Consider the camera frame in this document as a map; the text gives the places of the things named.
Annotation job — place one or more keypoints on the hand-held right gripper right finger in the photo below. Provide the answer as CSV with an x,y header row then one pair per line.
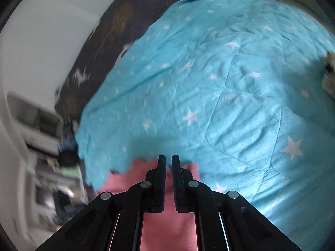
x,y
174,188

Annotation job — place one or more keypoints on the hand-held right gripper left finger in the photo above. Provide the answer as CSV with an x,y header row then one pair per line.
x,y
163,188

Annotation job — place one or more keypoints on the pink long-sleeve shirt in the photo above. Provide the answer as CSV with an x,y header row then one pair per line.
x,y
167,230

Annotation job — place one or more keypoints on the pile of grey clothes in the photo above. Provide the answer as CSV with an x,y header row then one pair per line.
x,y
69,136

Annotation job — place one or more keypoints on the black bag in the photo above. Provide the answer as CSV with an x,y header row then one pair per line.
x,y
68,157

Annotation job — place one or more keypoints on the blue star-print blanket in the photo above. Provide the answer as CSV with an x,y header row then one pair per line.
x,y
209,83

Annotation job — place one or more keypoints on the white shelf unit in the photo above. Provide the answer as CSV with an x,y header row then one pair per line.
x,y
39,136

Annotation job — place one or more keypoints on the dark deer-print bedspread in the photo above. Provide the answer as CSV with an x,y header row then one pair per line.
x,y
117,31

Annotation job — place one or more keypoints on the beige object at right edge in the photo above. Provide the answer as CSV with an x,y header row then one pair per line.
x,y
329,73

